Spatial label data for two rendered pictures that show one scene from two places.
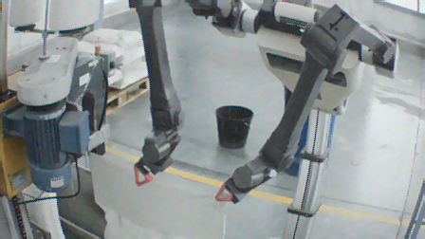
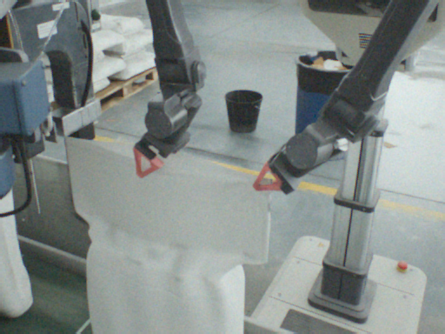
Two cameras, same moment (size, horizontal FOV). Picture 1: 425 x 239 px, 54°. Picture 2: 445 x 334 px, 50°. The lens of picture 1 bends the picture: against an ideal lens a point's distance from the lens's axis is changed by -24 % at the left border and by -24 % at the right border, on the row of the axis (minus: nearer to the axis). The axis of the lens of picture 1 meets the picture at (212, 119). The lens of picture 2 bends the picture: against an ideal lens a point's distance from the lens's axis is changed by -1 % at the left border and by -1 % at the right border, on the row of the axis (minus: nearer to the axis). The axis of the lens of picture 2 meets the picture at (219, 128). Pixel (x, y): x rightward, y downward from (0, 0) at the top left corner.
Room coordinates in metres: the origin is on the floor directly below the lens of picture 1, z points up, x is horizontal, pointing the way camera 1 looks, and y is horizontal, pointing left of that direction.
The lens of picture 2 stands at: (0.50, 0.06, 1.51)
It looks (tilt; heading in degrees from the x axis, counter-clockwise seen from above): 24 degrees down; 359
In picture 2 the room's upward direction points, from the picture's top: straight up
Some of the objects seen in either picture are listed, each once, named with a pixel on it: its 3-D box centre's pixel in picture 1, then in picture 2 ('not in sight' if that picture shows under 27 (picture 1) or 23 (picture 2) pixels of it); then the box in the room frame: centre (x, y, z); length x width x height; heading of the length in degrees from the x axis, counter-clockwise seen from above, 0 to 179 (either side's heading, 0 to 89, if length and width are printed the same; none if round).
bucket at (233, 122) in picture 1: (233, 127); (242, 111); (3.89, -0.16, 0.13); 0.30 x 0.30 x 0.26
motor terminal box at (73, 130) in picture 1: (74, 136); (16, 103); (1.18, 0.36, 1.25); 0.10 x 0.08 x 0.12; 179
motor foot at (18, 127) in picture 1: (21, 121); not in sight; (1.18, 0.56, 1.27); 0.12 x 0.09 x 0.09; 154
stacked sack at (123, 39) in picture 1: (110, 38); (106, 24); (5.03, 1.09, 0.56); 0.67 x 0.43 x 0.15; 64
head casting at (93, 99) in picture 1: (61, 89); (10, 50); (1.63, 0.55, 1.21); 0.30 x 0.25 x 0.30; 64
